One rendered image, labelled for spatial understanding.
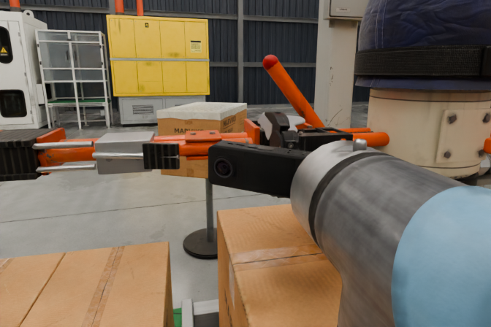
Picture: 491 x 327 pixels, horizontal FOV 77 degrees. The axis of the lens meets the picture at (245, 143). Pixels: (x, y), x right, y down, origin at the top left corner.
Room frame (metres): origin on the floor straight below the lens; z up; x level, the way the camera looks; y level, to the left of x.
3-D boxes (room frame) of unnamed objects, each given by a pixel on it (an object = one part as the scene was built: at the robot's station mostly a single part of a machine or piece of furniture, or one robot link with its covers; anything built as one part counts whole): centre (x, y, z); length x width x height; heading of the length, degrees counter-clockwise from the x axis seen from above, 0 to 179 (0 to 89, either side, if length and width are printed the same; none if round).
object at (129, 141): (0.42, 0.17, 1.13); 0.07 x 0.07 x 0.04; 10
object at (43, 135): (0.40, 0.30, 1.13); 0.08 x 0.07 x 0.05; 100
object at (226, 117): (2.08, 0.26, 0.82); 0.60 x 0.40 x 0.40; 165
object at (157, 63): (7.82, 2.06, 1.24); 2.22 x 0.91 x 2.47; 106
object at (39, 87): (6.95, 4.45, 0.81); 0.58 x 0.12 x 0.42; 16
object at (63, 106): (7.13, 3.79, 0.32); 1.25 x 0.52 x 0.63; 106
